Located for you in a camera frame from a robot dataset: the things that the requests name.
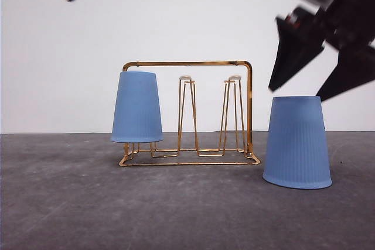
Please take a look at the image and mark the blue ribbed cup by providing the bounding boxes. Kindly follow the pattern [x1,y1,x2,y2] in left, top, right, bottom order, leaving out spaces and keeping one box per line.
[111,71,163,143]
[262,95,332,189]

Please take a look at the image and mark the gold wire cup rack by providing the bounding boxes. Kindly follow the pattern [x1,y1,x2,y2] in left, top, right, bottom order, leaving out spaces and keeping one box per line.
[119,61,260,167]

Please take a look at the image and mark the black gripper, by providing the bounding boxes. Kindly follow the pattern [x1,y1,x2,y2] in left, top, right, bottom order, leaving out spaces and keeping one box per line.
[268,0,375,101]

